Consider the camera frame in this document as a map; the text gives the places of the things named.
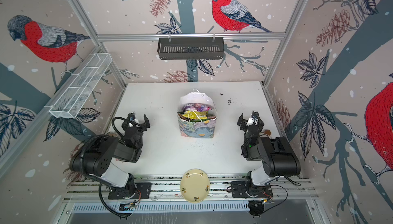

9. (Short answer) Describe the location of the purple candy snack bag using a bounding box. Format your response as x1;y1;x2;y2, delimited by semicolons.
184;103;211;112

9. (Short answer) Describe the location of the patterned paper gift bag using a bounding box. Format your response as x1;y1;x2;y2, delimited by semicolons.
177;89;218;139

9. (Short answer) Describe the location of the cream ceramic plate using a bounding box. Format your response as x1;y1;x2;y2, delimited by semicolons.
180;169;210;204

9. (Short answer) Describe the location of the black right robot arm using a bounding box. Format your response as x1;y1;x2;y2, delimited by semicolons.
230;111;301;198

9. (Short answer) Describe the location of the yellow snack bag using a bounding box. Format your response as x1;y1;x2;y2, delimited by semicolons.
182;110;208;119

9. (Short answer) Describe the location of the white wire mesh shelf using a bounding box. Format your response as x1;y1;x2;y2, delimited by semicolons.
49;53;113;118

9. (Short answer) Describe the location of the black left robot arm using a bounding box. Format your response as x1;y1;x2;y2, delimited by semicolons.
69;113;151;200

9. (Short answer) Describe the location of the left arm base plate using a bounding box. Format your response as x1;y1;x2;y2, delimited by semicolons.
108;183;152;200

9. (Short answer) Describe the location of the black hanging wall basket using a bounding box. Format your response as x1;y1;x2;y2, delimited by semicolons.
157;38;225;60

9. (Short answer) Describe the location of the brown white plush toy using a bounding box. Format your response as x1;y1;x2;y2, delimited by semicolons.
264;130;272;136

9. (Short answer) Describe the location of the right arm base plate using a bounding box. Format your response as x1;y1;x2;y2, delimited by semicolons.
227;181;273;198

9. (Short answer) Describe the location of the horizontal aluminium frame bar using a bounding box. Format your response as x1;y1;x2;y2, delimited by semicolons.
96;32;287;42

